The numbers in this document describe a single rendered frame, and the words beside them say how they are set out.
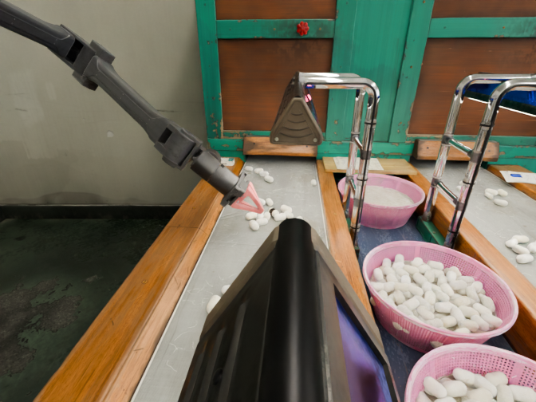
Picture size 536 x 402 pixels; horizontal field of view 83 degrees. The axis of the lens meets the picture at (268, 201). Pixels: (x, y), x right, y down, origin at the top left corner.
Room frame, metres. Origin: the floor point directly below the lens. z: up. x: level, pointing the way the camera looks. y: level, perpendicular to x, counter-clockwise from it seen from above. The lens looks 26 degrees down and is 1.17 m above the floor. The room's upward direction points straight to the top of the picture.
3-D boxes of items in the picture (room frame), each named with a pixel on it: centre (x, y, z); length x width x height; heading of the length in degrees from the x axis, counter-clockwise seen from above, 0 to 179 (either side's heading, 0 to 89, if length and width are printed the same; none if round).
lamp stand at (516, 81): (0.71, -0.55, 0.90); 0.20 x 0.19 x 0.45; 175
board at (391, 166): (1.12, -0.38, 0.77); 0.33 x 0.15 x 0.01; 85
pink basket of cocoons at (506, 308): (0.47, -0.32, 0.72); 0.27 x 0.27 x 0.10
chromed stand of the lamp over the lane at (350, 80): (0.75, -0.15, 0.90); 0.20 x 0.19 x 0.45; 175
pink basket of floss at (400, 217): (0.90, -0.36, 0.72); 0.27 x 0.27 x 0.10
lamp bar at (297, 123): (0.76, -0.07, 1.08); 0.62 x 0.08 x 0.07; 175
